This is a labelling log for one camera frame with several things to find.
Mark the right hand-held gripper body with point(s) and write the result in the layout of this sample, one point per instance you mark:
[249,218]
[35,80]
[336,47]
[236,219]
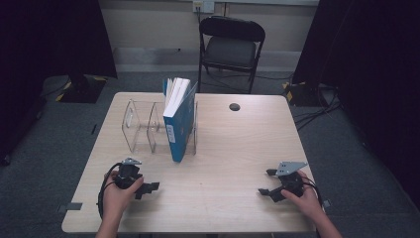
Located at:
[291,183]

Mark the grey tape piece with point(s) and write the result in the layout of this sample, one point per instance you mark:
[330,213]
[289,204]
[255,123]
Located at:
[327,203]
[71,207]

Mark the round black table hole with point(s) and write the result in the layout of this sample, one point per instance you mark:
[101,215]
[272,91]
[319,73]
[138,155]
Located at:
[234,106]

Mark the white wall outlet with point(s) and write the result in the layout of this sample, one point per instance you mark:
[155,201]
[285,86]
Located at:
[203,6]

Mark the black curtain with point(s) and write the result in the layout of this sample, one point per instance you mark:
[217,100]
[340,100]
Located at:
[49,39]
[373,66]

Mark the person's right hand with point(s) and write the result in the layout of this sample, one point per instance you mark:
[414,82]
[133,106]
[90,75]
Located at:
[308,203]

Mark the blue paperback book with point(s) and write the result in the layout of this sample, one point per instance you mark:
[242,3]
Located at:
[180,129]

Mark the black folding chair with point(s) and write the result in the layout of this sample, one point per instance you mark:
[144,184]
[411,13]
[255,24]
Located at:
[231,49]

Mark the black floor tape strip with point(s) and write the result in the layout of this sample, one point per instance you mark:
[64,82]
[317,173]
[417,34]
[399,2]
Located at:
[94,129]

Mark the person's left hand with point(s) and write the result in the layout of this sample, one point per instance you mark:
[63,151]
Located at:
[115,201]

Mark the clear acrylic book rack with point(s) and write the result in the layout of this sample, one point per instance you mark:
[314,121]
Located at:
[142,129]

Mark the black stand base yellow tape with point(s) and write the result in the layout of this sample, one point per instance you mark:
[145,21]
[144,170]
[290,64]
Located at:
[302,94]
[82,89]

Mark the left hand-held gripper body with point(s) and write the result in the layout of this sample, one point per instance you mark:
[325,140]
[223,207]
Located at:
[127,175]

